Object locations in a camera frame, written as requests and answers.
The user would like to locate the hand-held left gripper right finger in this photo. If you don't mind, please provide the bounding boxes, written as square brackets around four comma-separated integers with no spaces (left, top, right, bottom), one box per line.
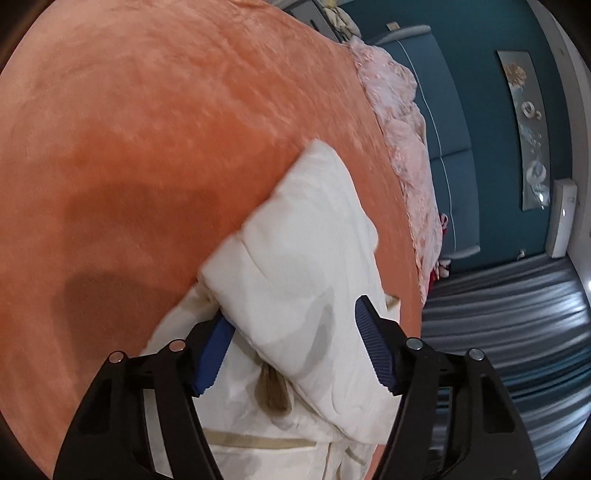
[355,294,541,480]

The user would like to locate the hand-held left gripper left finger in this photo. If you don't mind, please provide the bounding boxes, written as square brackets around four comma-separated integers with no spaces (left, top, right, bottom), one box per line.
[53,318,236,480]

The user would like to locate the white quilted coat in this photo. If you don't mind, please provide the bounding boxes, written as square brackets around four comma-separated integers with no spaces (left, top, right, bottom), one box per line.
[136,137,407,480]

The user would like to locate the red floral cloth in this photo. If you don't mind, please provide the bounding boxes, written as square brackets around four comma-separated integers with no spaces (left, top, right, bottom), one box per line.
[425,212,452,294]

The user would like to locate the grey striped curtain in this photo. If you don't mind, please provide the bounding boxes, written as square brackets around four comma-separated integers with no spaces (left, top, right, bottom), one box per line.
[422,254,591,462]

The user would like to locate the pink lace bedspread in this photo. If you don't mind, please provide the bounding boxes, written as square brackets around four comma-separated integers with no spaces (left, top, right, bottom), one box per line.
[348,39,444,296]

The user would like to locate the orange plush blanket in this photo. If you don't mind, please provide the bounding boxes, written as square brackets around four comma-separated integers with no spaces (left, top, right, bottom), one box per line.
[0,0,428,480]

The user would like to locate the blue padded headboard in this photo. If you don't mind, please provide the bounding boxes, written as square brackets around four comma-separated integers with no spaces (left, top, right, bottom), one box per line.
[372,25,483,261]

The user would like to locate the yellowish cloth bundle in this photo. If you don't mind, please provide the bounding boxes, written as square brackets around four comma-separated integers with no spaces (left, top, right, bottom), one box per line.
[323,0,362,35]

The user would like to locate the dark nightstand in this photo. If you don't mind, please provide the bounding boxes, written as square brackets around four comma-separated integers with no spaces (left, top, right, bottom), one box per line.
[281,0,343,43]

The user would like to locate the white wall-mounted appliance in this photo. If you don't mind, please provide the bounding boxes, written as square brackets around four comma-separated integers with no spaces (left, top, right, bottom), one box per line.
[545,179,579,257]

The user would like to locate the tall floral wall picture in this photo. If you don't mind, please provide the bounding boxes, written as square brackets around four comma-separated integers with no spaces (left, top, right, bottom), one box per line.
[496,50,552,212]

